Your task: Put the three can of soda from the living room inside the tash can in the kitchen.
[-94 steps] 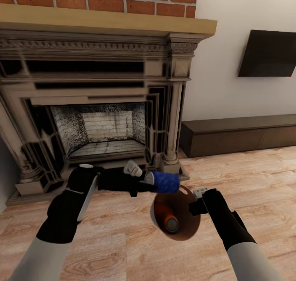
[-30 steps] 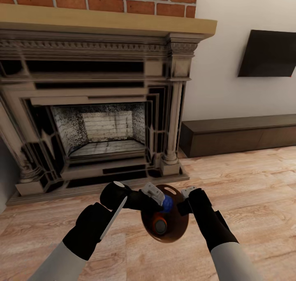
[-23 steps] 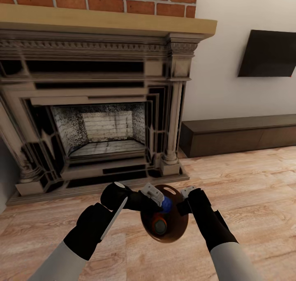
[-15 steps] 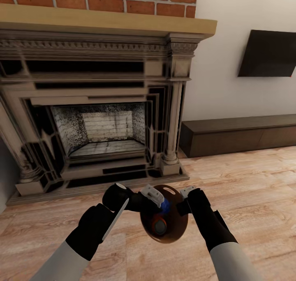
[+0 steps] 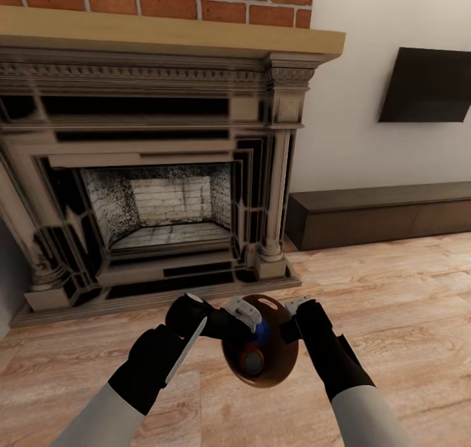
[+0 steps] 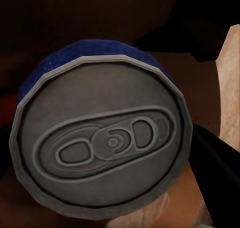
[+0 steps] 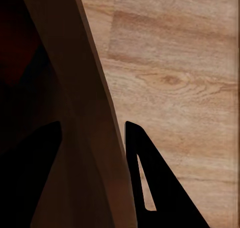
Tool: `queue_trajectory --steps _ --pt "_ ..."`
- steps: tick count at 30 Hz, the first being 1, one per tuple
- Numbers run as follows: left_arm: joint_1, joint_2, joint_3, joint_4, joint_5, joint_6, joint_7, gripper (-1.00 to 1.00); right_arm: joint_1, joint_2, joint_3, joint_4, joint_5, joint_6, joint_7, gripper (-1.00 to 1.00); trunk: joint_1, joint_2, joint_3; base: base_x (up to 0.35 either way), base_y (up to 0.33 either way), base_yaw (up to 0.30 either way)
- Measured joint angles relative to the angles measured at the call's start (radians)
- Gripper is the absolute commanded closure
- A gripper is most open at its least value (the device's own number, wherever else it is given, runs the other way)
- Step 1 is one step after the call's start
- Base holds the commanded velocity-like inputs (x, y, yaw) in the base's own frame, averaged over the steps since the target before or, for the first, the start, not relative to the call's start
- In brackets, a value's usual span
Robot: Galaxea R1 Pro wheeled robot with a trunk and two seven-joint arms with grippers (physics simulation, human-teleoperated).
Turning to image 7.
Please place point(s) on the trash can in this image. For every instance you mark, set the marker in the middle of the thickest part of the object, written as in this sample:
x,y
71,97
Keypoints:
x,y
89,184

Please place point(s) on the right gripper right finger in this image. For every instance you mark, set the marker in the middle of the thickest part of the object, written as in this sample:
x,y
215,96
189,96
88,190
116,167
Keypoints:
x,y
174,207

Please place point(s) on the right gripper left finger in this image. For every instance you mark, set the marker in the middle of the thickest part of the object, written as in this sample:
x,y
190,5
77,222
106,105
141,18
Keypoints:
x,y
24,169

